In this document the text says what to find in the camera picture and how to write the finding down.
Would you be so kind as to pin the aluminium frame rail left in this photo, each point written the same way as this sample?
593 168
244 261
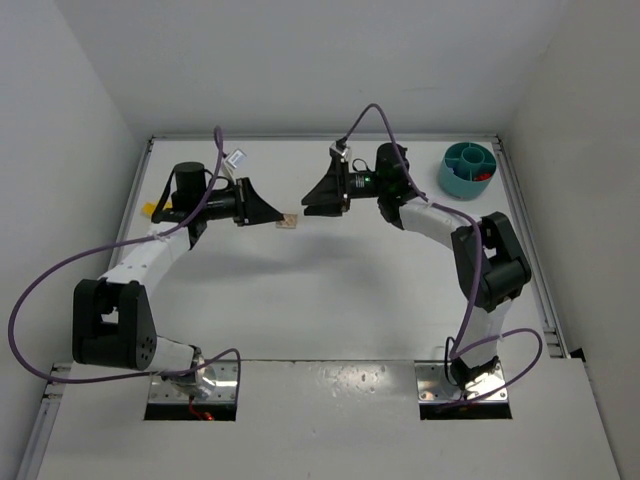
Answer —
41 431

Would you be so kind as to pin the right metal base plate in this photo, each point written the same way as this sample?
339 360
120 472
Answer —
434 389

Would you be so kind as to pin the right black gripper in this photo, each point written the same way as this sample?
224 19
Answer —
341 183

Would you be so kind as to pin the white lego brick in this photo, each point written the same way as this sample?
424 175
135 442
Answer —
288 221

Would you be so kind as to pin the teal divided round container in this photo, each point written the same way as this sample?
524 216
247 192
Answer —
461 163

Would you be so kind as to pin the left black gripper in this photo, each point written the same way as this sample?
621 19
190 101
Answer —
242 201

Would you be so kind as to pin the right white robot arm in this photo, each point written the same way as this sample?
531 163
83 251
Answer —
491 266

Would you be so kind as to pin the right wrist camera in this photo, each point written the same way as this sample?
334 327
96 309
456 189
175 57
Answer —
340 151

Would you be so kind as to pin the yellow lego plate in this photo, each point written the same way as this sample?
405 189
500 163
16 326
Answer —
148 209

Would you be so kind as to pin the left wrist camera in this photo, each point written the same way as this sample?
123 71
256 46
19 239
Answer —
233 161

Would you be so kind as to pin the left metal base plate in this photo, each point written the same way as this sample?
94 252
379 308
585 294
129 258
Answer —
214 385

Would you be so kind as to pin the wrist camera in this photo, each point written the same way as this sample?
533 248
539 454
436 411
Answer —
340 151
233 161

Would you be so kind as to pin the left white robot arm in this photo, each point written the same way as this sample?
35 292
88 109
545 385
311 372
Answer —
113 324

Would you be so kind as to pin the metal base plate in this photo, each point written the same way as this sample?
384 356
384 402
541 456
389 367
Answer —
434 389
214 385

